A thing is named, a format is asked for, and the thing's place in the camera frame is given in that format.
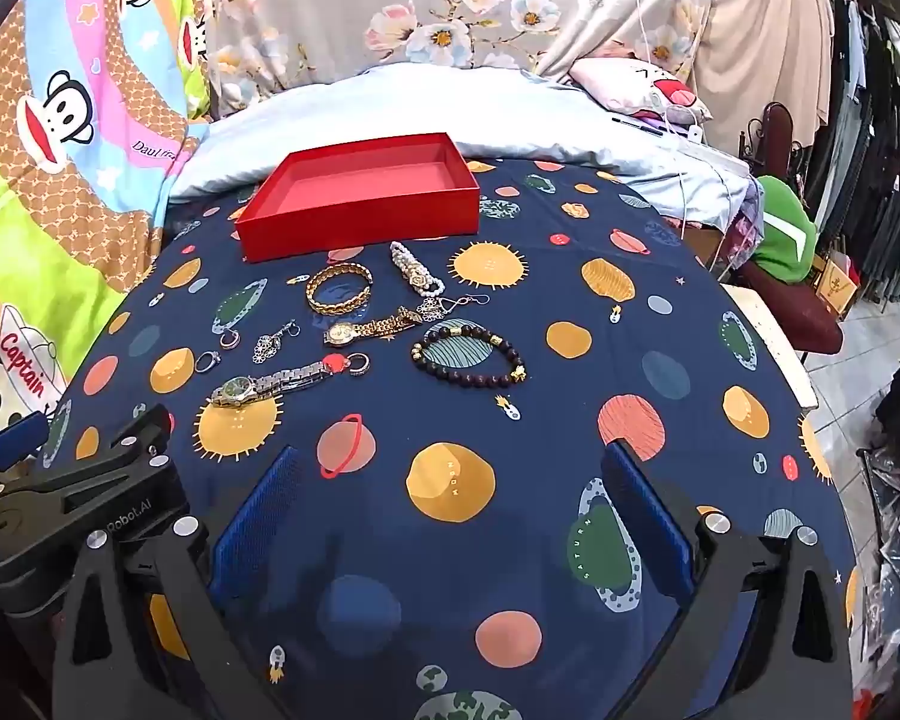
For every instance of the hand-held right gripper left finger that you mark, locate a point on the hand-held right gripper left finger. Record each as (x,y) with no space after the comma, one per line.
(259,525)

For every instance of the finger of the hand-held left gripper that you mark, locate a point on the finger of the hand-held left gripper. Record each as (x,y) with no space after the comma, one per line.
(15,439)
(146,435)

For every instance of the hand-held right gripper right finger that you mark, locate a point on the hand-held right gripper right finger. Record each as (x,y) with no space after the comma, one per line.
(645,525)

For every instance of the silver wristwatch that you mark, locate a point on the silver wristwatch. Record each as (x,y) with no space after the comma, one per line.
(240,390)

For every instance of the silver filigree earring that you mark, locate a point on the silver filigree earring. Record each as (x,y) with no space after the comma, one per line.
(266,349)
(431,309)

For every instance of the gold hoop earring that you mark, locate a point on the gold hoop earring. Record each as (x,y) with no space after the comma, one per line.
(365,367)

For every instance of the gold wristwatch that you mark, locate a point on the gold wristwatch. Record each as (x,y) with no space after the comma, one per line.
(341,332)

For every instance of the red cardboard box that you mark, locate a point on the red cardboard box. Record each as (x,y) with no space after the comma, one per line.
(360,221)

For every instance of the navy planet print bedsheet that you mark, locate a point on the navy planet print bedsheet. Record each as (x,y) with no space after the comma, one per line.
(495,405)

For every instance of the white bed board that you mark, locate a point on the white bed board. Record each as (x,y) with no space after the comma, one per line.
(772,345)

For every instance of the pile of plastic bags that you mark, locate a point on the pile of plastic bags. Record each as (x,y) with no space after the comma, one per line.
(896,525)

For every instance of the colourful monkey print sheet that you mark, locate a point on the colourful monkey print sheet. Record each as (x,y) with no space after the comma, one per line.
(60,187)

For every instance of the tan cardboard box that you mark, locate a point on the tan cardboard box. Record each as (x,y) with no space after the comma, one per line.
(832,281)

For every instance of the green garment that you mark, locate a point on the green garment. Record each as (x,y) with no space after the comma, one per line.
(776,232)

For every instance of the white charger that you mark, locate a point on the white charger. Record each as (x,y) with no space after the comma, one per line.
(694,133)

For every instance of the purple phone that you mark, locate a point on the purple phone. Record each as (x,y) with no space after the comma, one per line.
(637,122)

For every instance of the dark red chair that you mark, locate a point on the dark red chair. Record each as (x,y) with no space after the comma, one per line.
(784,127)

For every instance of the row of hanging clothes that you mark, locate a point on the row of hanging clothes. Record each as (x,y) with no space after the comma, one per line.
(885,165)

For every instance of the pink cartoon pillow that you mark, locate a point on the pink cartoon pillow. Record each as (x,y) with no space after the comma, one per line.
(615,79)

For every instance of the grey floral cloth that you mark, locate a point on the grey floral cloth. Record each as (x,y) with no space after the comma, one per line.
(330,7)

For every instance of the beige curtain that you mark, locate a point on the beige curtain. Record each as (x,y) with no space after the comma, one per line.
(765,30)

